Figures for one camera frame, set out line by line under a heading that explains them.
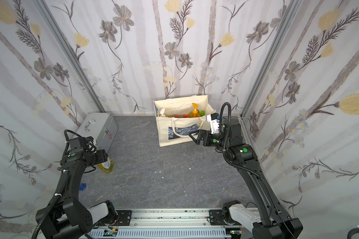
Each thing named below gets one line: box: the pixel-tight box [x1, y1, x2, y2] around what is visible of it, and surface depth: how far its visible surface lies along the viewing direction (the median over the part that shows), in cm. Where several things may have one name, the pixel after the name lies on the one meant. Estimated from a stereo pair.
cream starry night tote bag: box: [153, 95, 216, 148], surface depth 92 cm
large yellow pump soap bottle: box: [159, 107, 167, 118], surface depth 87 cm
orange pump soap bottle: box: [187, 102, 201, 118], surface depth 97 cm
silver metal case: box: [72, 112, 119, 153], surface depth 97 cm
